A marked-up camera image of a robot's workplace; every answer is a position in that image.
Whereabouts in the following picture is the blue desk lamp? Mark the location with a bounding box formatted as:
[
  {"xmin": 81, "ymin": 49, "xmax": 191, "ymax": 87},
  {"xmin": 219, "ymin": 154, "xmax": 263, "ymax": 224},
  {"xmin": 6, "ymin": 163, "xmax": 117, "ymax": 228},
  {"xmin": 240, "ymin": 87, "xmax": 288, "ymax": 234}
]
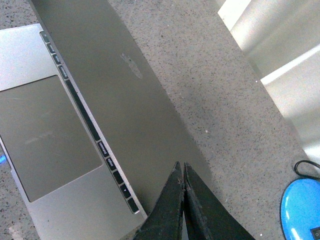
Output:
[{"xmin": 280, "ymin": 178, "xmax": 320, "ymax": 240}]

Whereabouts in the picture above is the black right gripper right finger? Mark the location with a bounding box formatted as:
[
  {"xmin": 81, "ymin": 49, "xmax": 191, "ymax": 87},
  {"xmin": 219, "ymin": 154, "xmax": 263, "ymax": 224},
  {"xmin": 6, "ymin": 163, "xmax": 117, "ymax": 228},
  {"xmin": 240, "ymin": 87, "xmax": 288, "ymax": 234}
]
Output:
[{"xmin": 183, "ymin": 162, "xmax": 254, "ymax": 240}]

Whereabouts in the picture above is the grey laptop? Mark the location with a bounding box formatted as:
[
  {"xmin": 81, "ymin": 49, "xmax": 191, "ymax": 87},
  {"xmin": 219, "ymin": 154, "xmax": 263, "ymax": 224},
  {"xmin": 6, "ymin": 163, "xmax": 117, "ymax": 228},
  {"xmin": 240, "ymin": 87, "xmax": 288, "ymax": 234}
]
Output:
[{"xmin": 0, "ymin": 0, "xmax": 212, "ymax": 240}]

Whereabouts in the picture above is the black lamp power cable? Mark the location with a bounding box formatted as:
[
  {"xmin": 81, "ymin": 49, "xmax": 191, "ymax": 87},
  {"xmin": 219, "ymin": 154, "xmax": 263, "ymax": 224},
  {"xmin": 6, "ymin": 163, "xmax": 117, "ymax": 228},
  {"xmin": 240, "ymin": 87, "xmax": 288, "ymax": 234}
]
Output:
[{"xmin": 293, "ymin": 159, "xmax": 320, "ymax": 181}]

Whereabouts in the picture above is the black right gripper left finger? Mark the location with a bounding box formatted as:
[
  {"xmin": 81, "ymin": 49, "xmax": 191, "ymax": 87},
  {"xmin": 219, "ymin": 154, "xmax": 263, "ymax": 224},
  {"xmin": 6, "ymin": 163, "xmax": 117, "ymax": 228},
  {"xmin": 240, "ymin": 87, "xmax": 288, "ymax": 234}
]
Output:
[{"xmin": 133, "ymin": 161, "xmax": 184, "ymax": 240}]

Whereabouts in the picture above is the white curtain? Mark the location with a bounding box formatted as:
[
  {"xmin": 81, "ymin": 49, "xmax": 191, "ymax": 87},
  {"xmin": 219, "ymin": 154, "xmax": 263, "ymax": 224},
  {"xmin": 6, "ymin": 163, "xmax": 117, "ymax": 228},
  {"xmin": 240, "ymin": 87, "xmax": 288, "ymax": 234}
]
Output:
[{"xmin": 217, "ymin": 0, "xmax": 320, "ymax": 162}]

